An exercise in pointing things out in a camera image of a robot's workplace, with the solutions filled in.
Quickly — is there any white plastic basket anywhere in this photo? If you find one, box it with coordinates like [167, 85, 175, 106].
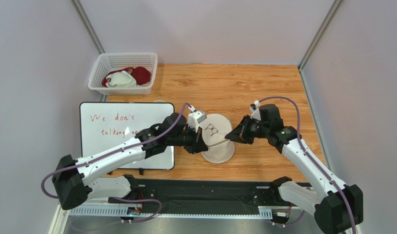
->
[88, 52, 158, 95]

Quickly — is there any aluminium frame rail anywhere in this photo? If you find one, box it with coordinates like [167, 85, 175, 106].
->
[54, 197, 323, 234]

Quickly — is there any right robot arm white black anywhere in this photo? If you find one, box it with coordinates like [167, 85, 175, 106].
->
[225, 104, 363, 234]

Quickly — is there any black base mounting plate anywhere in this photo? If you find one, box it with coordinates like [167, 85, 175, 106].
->
[126, 178, 294, 215]

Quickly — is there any white bra in basket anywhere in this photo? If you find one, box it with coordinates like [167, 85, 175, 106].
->
[105, 71, 137, 88]

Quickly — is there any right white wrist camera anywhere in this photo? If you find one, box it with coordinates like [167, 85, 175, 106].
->
[250, 100, 261, 120]

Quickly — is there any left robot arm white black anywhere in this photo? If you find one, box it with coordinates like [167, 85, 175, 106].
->
[51, 111, 208, 210]

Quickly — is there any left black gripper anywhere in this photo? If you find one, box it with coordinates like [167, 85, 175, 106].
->
[167, 123, 208, 155]

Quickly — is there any round white bag lid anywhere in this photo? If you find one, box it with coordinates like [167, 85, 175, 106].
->
[199, 114, 233, 148]

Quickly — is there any whiteboard with red writing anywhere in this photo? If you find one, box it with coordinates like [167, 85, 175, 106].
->
[79, 102, 175, 157]

